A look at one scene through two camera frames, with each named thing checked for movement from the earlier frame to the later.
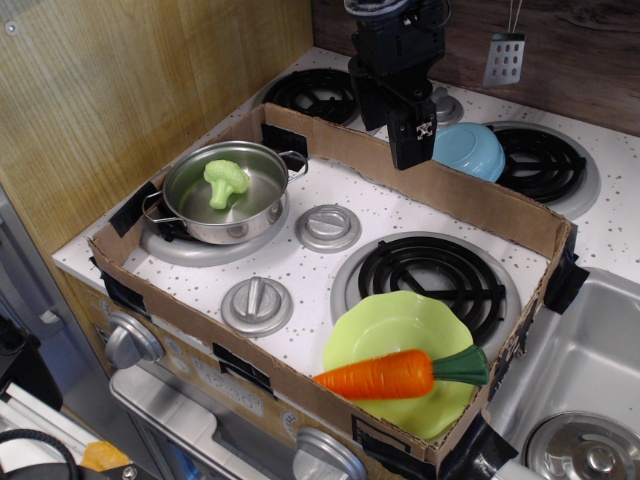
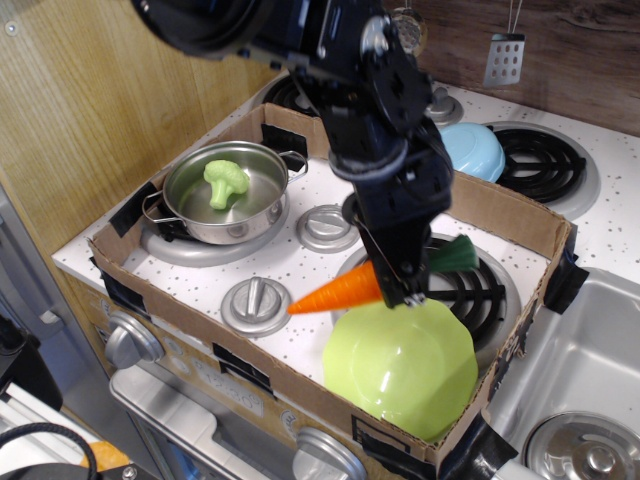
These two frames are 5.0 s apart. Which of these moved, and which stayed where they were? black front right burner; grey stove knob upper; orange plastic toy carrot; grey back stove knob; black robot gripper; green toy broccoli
Moved: black robot gripper; orange plastic toy carrot
Stayed: grey back stove knob; green toy broccoli; black front right burner; grey stove knob upper
